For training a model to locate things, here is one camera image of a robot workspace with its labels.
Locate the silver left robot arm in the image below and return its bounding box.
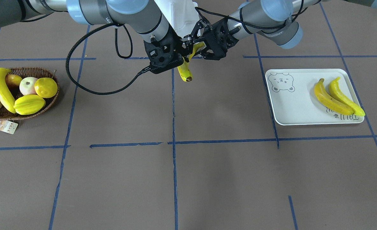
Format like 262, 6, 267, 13
187, 0, 319, 61

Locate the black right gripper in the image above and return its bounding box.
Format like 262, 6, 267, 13
144, 30, 195, 74

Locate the brown wicker fruit basket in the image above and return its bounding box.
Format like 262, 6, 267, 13
0, 67, 60, 121

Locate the deep yellow banana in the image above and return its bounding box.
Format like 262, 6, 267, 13
313, 78, 354, 115

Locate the paper price tag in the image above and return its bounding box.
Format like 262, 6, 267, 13
0, 120, 19, 134

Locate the yellow pear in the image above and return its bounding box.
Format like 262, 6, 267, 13
34, 77, 58, 98

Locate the long yellow banana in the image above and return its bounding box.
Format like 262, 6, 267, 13
0, 67, 16, 114

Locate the yellow banana with dark tip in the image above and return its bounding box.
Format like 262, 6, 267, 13
177, 42, 205, 82

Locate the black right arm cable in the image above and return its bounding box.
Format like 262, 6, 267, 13
66, 22, 152, 96

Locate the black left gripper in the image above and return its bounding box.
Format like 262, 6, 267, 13
188, 18, 240, 61

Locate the yellow star fruit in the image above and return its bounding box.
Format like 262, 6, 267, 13
14, 94, 46, 115

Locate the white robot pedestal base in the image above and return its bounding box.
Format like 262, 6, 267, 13
155, 0, 200, 38

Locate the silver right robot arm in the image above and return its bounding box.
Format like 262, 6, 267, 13
0, 0, 194, 74

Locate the bright yellow-green banana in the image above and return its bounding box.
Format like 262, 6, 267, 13
329, 77, 366, 117

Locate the white rectangular bear tray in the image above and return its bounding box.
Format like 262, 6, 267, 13
265, 69, 364, 126

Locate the pale green red apple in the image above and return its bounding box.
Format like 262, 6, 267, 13
19, 77, 38, 96

